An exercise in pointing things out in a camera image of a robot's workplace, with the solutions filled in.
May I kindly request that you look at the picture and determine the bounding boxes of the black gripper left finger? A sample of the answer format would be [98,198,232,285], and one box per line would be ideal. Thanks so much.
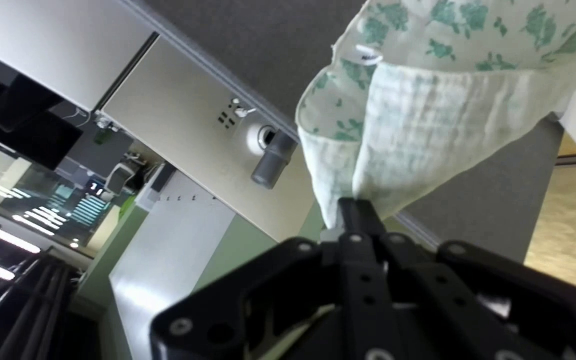
[150,196,398,360]

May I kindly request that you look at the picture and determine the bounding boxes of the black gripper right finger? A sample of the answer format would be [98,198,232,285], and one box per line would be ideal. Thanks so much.
[367,227,576,360]

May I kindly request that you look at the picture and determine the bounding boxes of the white green floral cloth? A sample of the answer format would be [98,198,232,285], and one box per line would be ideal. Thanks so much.
[294,0,576,232]

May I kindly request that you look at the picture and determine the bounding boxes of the silver cylinder lock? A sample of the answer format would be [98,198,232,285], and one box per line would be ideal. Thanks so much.
[244,120,300,189]

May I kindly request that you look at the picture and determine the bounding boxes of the green building column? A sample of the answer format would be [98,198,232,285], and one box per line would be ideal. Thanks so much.
[74,198,278,360]

